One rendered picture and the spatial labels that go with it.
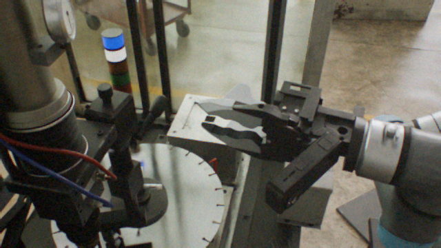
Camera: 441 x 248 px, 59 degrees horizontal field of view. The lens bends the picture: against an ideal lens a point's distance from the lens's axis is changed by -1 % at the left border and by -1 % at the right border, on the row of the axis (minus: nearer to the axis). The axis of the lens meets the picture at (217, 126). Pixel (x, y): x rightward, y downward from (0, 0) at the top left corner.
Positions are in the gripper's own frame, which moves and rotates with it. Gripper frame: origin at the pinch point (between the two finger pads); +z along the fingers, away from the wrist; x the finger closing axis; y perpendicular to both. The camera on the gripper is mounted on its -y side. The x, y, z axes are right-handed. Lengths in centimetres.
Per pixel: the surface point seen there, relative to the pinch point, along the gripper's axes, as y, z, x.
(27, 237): -13, 45, -45
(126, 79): 21.9, 31.2, -20.7
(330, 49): 227, 1, -161
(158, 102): 0.4, 7.6, 0.7
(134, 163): -5.6, 10.3, -7.7
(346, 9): 288, -2, -162
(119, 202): -5.2, 18.1, -24.7
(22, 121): -16.3, 11.3, 13.4
